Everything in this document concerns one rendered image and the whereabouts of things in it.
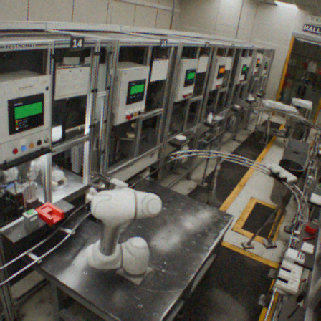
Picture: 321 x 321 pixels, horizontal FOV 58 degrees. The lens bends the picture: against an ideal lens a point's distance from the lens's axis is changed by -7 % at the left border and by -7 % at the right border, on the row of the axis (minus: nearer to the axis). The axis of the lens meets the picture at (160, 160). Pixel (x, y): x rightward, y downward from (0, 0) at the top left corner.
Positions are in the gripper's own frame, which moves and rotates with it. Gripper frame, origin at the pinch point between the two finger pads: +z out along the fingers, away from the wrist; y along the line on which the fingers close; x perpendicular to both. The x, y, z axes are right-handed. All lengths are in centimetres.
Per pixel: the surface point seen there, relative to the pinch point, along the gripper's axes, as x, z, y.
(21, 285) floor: 38, 47, -112
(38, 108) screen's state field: 32, 18, 53
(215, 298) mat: -59, -98, -111
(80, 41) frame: -2, 21, 90
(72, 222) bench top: 3.1, 16.2, -44.3
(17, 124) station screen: 47, 18, 46
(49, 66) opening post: 22, 21, 76
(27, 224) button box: 51, 10, -16
